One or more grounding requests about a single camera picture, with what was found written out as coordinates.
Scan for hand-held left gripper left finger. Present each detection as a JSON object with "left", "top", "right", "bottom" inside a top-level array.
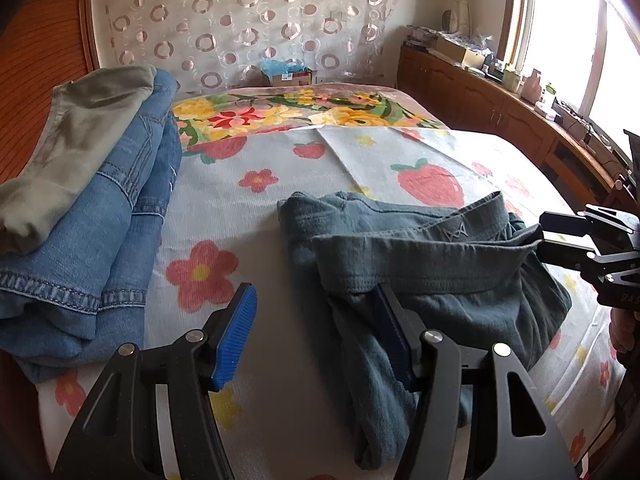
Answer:
[{"left": 52, "top": 282, "right": 258, "bottom": 480}]

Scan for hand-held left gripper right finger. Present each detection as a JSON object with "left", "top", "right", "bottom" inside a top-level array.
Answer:
[{"left": 372, "top": 284, "right": 571, "bottom": 480}]

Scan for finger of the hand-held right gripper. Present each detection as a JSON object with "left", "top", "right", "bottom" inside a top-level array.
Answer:
[
  {"left": 539, "top": 211, "right": 597, "bottom": 238},
  {"left": 536, "top": 237, "right": 601, "bottom": 275}
]

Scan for teal denim shorts pants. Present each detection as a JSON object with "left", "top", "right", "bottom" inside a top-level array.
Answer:
[{"left": 277, "top": 191, "right": 573, "bottom": 471}]

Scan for folded olive green pants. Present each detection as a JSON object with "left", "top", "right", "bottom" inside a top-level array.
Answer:
[{"left": 0, "top": 64, "right": 158, "bottom": 256}]

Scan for person's right hand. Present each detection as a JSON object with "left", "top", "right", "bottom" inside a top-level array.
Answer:
[{"left": 609, "top": 306, "right": 637, "bottom": 357}]

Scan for long wooden cabinet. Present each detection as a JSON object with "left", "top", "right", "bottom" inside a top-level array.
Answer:
[{"left": 397, "top": 42, "right": 640, "bottom": 211}]

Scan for folded blue jeans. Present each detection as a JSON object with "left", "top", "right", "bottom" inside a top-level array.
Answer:
[{"left": 0, "top": 67, "right": 183, "bottom": 386}]

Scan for strawberry print bed sheet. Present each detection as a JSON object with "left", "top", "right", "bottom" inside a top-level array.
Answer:
[{"left": 37, "top": 125, "right": 631, "bottom": 480}]

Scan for flat cardboard box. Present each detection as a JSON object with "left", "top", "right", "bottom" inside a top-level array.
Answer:
[{"left": 435, "top": 35, "right": 486, "bottom": 68}]

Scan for floral blanket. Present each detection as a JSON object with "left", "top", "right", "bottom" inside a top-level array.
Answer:
[{"left": 170, "top": 85, "right": 451, "bottom": 153}]

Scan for cardboard box with blue bag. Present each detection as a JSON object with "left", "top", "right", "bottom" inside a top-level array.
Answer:
[{"left": 262, "top": 57, "right": 318, "bottom": 88}]

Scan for circle pattern curtain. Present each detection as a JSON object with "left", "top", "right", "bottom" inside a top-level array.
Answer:
[{"left": 97, "top": 0, "right": 403, "bottom": 96}]

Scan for wooden frame window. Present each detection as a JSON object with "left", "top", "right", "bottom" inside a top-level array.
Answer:
[{"left": 505, "top": 0, "right": 640, "bottom": 156}]

